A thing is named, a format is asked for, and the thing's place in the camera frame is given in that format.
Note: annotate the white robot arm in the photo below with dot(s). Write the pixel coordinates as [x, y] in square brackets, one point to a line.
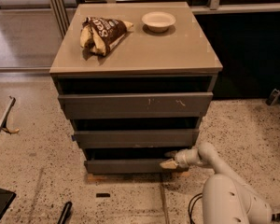
[227, 198]

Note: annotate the grey drawer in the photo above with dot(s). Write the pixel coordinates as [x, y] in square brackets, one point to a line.
[130, 160]
[133, 106]
[137, 138]

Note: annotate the grey drawer cabinet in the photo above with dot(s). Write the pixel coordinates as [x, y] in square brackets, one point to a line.
[178, 60]

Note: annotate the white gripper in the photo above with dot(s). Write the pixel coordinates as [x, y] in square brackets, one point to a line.
[183, 158]

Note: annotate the black handle tool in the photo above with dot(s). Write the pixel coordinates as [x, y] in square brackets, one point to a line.
[66, 212]

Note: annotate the small grey floor device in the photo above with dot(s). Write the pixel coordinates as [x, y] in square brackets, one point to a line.
[273, 97]

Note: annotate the brown chip bag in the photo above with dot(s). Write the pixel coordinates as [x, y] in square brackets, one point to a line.
[101, 35]

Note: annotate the white paper bowl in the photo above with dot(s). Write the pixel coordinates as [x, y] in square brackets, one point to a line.
[158, 22]

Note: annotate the grey metal bar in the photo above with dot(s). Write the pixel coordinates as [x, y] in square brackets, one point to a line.
[3, 120]

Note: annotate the black tape strip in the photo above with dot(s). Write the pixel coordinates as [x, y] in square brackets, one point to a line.
[102, 195]

